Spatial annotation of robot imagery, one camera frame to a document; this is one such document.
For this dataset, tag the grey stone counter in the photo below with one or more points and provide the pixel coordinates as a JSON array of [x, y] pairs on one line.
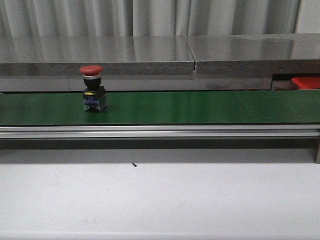
[[159, 63]]

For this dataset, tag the green conveyor belt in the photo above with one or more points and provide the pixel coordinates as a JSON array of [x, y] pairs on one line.
[[167, 108]]

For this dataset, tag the red plastic bin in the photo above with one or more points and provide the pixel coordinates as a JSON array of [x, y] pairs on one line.
[[306, 82]]

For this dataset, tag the white pleated curtain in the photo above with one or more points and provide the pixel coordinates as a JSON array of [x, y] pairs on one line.
[[121, 18]]

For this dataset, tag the aluminium conveyor frame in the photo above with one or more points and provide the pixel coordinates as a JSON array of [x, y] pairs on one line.
[[136, 144]]

